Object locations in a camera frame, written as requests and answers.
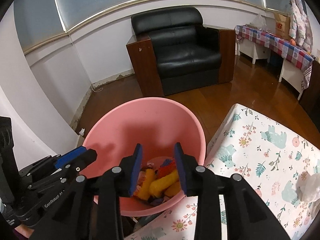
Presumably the pink plastic basin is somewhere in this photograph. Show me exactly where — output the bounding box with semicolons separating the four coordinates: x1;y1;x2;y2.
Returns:
82;97;207;217

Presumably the plaid tablecloth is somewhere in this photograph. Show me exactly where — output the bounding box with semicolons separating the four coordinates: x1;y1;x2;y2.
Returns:
235;25;314;90

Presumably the hanging floral clothing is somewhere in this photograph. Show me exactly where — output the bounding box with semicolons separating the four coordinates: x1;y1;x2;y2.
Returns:
289;0;313;52

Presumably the floral printed table cover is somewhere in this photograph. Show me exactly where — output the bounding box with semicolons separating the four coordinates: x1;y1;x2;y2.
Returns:
124;104;320;240

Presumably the cardboard box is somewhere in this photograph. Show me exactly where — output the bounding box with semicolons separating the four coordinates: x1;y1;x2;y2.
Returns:
273;12;292;39

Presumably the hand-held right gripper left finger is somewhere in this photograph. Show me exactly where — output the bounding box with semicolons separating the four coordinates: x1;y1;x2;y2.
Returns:
30;144;143;240

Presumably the white table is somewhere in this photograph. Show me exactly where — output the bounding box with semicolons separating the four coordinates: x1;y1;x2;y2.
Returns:
239;39;307;101

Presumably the crumpled clear plastic bag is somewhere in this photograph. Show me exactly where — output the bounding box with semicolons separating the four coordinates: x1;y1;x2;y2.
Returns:
296;171;320;203

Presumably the white plastic bag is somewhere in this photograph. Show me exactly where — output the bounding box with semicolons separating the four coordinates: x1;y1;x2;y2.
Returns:
250;13;267;29

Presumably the black leather armchair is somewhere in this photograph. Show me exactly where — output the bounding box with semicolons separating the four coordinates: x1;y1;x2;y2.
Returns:
126;6;236;97

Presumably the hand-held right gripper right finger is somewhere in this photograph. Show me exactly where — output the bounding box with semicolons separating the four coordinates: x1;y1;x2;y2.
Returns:
174;142;291;240

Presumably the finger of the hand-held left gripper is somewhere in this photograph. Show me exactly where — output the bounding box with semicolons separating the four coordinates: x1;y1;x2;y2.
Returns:
53;147;98;178

